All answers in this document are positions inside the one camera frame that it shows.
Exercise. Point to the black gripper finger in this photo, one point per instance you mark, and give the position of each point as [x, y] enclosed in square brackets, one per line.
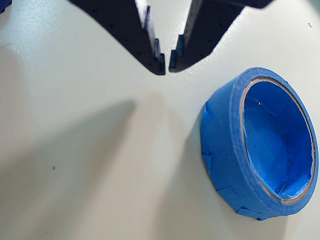
[205, 32]
[130, 35]

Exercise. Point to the blue tape roll bin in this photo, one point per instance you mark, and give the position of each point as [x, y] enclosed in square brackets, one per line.
[220, 140]

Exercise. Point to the dark blue object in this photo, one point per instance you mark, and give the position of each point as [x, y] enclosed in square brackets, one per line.
[4, 4]

